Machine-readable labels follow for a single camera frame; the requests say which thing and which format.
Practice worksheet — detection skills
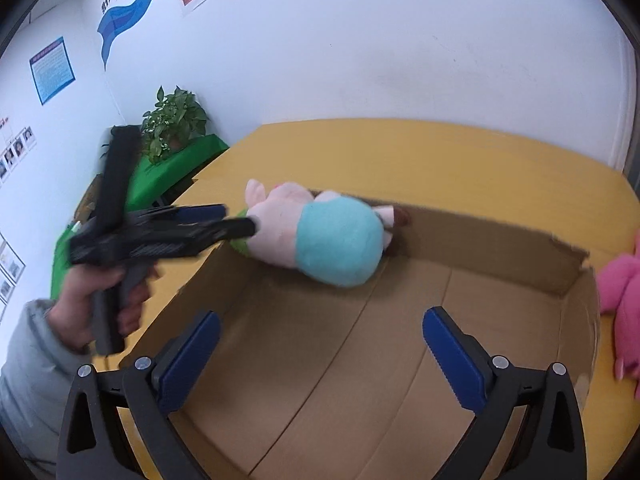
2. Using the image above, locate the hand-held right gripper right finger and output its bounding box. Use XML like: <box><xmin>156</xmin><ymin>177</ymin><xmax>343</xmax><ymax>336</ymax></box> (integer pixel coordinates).
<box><xmin>422</xmin><ymin>306</ymin><xmax>588</xmax><ymax>480</ymax></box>

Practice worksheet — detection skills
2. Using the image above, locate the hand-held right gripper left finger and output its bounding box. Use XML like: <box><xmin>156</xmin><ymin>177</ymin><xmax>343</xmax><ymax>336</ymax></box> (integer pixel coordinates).
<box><xmin>56</xmin><ymin>310</ymin><xmax>222</xmax><ymax>480</ymax></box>

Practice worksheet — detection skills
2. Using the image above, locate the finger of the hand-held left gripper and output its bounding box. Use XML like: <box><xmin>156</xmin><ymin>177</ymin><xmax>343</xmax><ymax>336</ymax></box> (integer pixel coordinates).
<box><xmin>197</xmin><ymin>216</ymin><xmax>259</xmax><ymax>251</ymax></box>
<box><xmin>150</xmin><ymin>203</ymin><xmax>227</xmax><ymax>225</ymax></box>

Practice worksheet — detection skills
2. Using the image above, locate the pink and teal plush pig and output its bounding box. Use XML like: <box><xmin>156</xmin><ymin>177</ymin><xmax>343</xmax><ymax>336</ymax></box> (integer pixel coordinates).
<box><xmin>229</xmin><ymin>178</ymin><xmax>413</xmax><ymax>289</ymax></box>

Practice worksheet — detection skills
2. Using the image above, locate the brown cardboard box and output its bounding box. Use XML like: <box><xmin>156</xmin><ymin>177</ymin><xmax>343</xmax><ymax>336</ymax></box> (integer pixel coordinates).
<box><xmin>117</xmin><ymin>187</ymin><xmax>601</xmax><ymax>480</ymax></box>

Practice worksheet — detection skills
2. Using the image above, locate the person's left forearm grey sleeve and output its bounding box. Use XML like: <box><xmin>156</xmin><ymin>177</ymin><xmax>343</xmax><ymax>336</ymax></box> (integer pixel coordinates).
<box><xmin>0</xmin><ymin>299</ymin><xmax>96</xmax><ymax>441</ymax></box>

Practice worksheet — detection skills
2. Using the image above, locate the person's left hand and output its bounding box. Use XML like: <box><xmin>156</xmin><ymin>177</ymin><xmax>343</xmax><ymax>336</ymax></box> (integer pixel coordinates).
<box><xmin>50</xmin><ymin>265</ymin><xmax>161</xmax><ymax>353</ymax></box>

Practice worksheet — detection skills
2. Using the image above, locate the green table cloth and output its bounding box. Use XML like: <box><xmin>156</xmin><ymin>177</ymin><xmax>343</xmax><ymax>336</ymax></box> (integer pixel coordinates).
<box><xmin>50</xmin><ymin>134</ymin><xmax>232</xmax><ymax>306</ymax></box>

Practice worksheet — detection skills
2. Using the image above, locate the large potted green plant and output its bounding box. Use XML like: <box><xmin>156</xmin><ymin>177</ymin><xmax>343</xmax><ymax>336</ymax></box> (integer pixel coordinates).
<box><xmin>139</xmin><ymin>85</ymin><xmax>211</xmax><ymax>163</ymax></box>

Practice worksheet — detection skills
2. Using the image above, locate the pink plush bear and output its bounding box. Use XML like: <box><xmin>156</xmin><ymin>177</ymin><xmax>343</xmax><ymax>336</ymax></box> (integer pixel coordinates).
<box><xmin>597</xmin><ymin>230</ymin><xmax>640</xmax><ymax>381</ymax></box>

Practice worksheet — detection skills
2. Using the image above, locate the framed wall notice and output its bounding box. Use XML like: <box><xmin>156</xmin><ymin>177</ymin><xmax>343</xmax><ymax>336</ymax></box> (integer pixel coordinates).
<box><xmin>0</xmin><ymin>232</ymin><xmax>26</xmax><ymax>306</ymax></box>

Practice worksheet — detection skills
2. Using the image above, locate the blue framed wall poster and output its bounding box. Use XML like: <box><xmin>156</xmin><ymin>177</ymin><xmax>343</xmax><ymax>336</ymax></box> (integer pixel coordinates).
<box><xmin>28</xmin><ymin>36</ymin><xmax>77</xmax><ymax>106</ymax></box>

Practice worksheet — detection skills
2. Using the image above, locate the blue wave wall decal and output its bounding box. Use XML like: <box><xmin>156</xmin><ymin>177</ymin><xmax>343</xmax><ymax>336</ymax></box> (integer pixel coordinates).
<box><xmin>96</xmin><ymin>0</ymin><xmax>176</xmax><ymax>72</ymax></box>

